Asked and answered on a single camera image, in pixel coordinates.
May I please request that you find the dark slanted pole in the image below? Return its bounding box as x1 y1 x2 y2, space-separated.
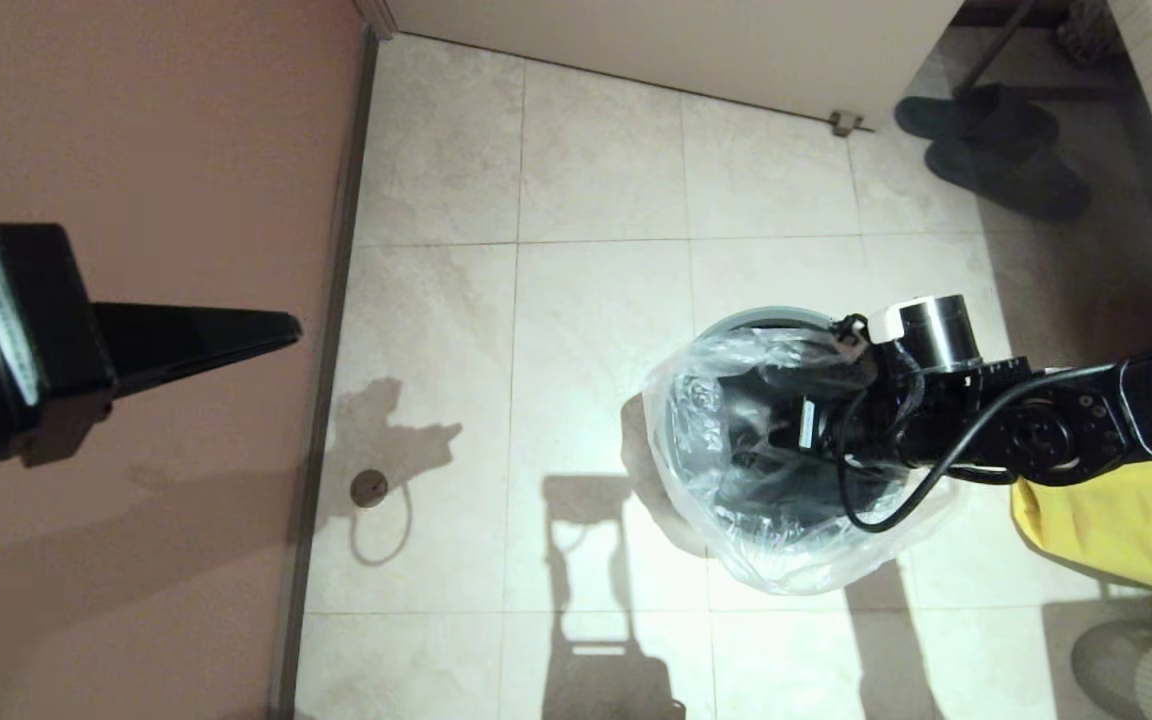
954 0 1037 96

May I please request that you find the white door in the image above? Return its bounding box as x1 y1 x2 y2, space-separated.
381 0 967 133

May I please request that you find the clear plastic trash bag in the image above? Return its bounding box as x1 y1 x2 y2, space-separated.
641 325 962 596

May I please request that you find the grey round trash bin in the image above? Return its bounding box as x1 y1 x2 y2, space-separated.
661 305 922 531

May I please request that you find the yellow fabric bag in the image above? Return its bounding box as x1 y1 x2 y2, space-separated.
1011 455 1152 601

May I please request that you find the dark mop head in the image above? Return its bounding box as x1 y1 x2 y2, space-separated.
1054 0 1122 66

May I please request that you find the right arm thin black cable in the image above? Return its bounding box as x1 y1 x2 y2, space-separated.
839 365 1127 533

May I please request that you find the black slipper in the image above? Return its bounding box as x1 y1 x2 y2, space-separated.
893 85 1062 153
924 135 1094 223

